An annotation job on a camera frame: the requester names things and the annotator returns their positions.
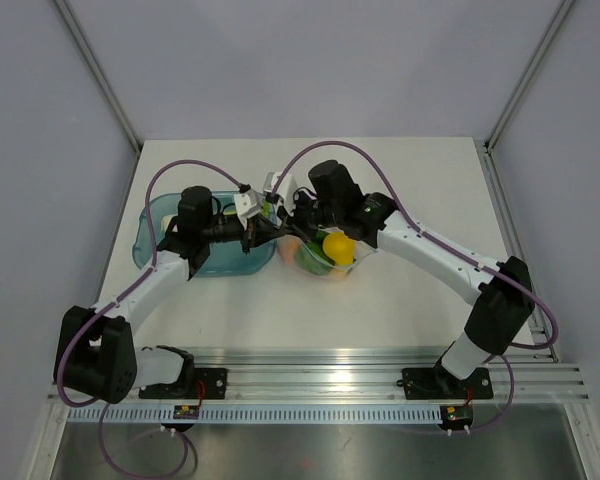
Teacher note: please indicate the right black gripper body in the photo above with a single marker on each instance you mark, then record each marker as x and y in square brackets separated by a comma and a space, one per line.
[319, 212]

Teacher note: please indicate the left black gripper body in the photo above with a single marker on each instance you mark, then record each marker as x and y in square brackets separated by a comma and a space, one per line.
[220, 230]

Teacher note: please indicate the green bell pepper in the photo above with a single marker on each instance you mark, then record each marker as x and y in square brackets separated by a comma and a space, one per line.
[312, 259]

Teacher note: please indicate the clear zip top bag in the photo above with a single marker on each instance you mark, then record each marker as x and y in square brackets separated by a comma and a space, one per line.
[362, 252]

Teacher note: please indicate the yellow pear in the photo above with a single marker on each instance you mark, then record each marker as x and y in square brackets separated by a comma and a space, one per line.
[339, 248]

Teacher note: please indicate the orange fruit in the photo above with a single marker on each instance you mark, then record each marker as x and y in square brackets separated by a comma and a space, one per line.
[337, 273]

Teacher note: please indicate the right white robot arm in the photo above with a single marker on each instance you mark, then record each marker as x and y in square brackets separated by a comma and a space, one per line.
[499, 293]

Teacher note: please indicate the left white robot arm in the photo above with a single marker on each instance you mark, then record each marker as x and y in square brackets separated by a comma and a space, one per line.
[96, 359]

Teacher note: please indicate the green onion stalk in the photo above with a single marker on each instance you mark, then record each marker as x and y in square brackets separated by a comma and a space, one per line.
[169, 223]

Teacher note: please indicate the teal plastic tray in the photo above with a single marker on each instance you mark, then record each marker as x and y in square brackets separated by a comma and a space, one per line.
[226, 259]

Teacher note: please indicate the left small circuit board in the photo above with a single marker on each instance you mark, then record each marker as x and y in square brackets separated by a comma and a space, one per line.
[186, 412]

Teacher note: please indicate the small circuit board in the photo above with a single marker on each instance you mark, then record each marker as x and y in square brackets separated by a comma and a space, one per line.
[456, 417]
[186, 412]

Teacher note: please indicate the right small circuit board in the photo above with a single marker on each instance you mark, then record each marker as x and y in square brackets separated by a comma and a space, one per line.
[456, 417]

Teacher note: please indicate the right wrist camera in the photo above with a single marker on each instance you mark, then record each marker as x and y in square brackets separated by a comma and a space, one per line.
[279, 190]

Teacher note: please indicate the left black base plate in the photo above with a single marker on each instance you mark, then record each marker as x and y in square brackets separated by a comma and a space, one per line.
[210, 383]

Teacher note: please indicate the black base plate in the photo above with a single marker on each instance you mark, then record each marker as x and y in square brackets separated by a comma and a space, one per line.
[420, 382]
[210, 383]

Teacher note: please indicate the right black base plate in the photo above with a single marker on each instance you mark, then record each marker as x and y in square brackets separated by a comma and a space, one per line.
[420, 382]

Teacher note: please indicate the white slotted cable duct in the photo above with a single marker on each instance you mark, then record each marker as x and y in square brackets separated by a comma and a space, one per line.
[264, 414]

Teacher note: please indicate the aluminium mounting rail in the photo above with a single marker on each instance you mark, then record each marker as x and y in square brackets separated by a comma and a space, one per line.
[369, 375]

